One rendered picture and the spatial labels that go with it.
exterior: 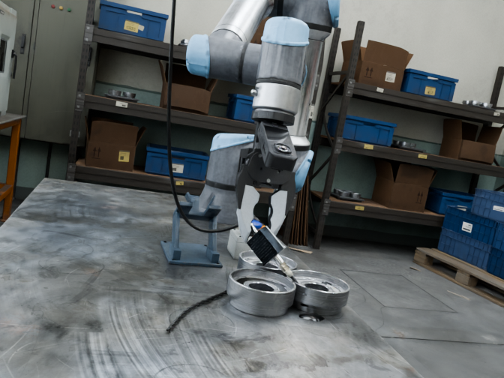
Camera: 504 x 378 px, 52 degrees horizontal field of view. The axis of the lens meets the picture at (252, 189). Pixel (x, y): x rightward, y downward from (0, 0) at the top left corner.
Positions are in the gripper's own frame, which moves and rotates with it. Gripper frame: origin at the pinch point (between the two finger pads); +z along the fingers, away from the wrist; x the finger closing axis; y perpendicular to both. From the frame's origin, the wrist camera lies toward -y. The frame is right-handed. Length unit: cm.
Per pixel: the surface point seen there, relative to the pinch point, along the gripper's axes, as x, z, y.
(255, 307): 1.0, 9.8, -7.8
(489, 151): -311, -72, 344
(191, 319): 10.6, 11.4, -10.5
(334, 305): -12.1, 8.6, -6.3
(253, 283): 0.1, 7.4, -1.9
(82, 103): 58, -49, 335
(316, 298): -8.9, 7.8, -6.2
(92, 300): 24.0, 11.0, -6.8
